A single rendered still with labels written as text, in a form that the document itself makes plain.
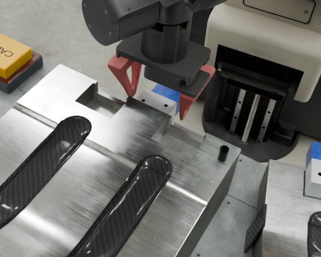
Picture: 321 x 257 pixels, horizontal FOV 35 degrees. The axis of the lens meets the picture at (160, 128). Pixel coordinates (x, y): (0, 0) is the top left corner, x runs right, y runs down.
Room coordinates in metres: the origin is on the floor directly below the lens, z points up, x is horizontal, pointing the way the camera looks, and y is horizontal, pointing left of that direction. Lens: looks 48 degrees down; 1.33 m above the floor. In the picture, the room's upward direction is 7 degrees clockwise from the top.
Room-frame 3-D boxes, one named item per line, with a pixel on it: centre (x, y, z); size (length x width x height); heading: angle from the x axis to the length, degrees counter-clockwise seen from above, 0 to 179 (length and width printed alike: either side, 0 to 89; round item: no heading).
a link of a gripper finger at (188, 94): (0.47, -0.02, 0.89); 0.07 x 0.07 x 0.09; 68
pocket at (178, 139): (0.39, -0.02, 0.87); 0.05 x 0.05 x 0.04; 65
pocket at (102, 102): (0.44, 0.07, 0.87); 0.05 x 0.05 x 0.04; 65
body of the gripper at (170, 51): (0.49, 0.01, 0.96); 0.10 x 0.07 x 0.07; 68
